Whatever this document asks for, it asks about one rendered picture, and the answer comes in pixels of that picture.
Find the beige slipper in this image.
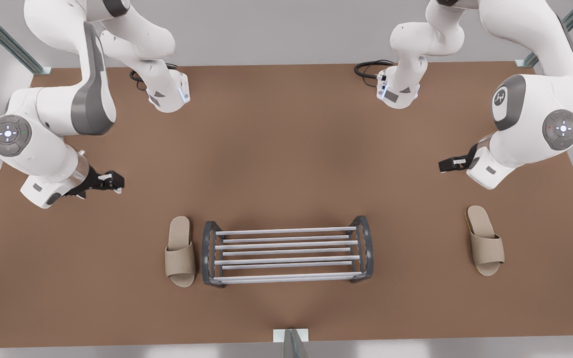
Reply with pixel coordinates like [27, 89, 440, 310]
[165, 216, 196, 288]
[465, 205, 505, 276]

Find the grey metal shoe rack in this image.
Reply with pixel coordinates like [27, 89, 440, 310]
[201, 215, 374, 288]

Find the silver frame post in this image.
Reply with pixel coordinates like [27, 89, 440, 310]
[0, 0, 53, 75]
[514, 0, 573, 69]
[273, 328, 310, 358]

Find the black cable loop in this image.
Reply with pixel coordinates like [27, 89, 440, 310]
[130, 63, 178, 92]
[354, 60, 396, 89]

